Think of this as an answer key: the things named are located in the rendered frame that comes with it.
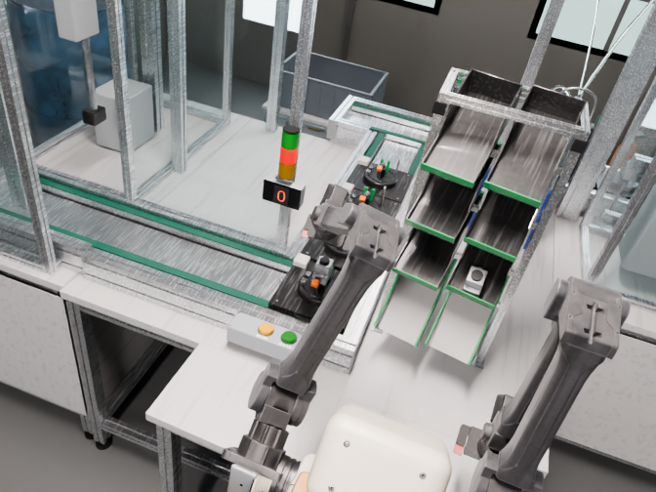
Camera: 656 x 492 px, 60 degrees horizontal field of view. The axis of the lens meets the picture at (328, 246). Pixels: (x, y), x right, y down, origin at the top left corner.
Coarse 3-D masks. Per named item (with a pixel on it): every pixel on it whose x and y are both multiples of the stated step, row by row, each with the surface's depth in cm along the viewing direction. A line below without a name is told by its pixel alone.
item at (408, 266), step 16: (464, 224) 158; (416, 240) 157; (432, 240) 156; (400, 256) 154; (416, 256) 154; (432, 256) 154; (448, 256) 153; (400, 272) 151; (416, 272) 152; (432, 272) 151; (432, 288) 148
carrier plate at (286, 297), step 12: (312, 264) 184; (288, 276) 178; (300, 276) 178; (336, 276) 181; (288, 288) 174; (276, 300) 169; (288, 300) 170; (300, 300) 170; (288, 312) 167; (300, 312) 166; (312, 312) 167
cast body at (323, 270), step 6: (324, 258) 168; (318, 264) 167; (324, 264) 166; (330, 264) 167; (318, 270) 168; (324, 270) 167; (330, 270) 169; (312, 276) 168; (318, 276) 167; (324, 276) 168; (324, 282) 168
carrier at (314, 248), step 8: (312, 240) 194; (304, 248) 190; (312, 248) 191; (320, 248) 191; (328, 248) 190; (336, 248) 189; (312, 256) 187; (328, 256) 188; (336, 256) 189; (344, 256) 188; (336, 264) 186; (344, 264) 186
